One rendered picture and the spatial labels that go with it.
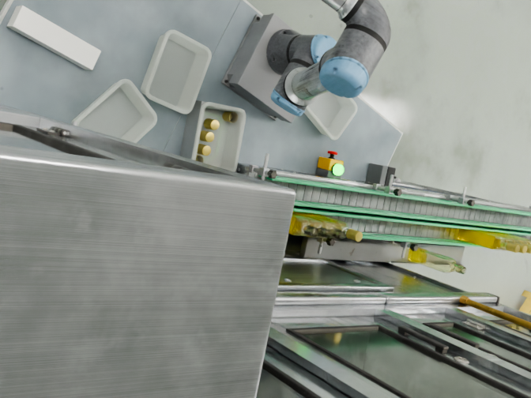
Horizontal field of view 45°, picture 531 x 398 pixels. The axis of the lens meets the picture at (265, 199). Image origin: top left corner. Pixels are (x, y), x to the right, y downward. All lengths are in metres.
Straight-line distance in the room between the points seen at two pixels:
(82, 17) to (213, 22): 0.44
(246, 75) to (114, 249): 1.62
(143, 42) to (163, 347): 1.55
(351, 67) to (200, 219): 1.06
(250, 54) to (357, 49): 0.62
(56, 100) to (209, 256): 1.42
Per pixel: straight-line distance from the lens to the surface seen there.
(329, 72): 1.60
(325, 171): 2.45
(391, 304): 1.96
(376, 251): 2.63
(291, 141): 2.40
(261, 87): 2.17
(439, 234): 2.91
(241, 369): 0.66
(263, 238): 0.62
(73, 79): 1.98
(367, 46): 1.62
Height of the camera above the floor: 2.62
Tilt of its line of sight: 52 degrees down
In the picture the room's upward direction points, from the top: 108 degrees clockwise
